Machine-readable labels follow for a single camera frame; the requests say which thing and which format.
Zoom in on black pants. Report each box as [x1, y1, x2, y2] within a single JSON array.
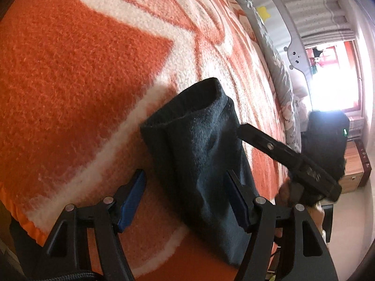
[[140, 78, 260, 268]]

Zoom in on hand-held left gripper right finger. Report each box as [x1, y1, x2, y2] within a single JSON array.
[[224, 170, 337, 281]]

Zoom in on grey floral quilt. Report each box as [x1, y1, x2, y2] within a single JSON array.
[[227, 0, 303, 154]]

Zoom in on striped grey curtain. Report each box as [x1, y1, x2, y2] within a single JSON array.
[[280, 0, 357, 47]]

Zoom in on person's right hand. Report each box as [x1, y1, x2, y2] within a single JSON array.
[[277, 179, 326, 233]]

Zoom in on grey bed guard rail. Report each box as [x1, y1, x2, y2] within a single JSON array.
[[240, 0, 314, 100]]

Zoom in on orange floral blanket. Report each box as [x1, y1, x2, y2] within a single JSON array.
[[0, 0, 296, 281]]

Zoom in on black backpack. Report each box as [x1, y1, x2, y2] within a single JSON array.
[[301, 110, 350, 182]]

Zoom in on wooden wardrobe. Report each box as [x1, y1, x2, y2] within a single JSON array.
[[341, 139, 372, 194]]

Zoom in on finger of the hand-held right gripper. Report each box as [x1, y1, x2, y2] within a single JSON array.
[[237, 124, 300, 168]]

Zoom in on black braided cable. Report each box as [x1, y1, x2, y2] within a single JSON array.
[[29, 271, 104, 281]]

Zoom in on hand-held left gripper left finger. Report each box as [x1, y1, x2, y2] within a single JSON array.
[[25, 168, 147, 281]]

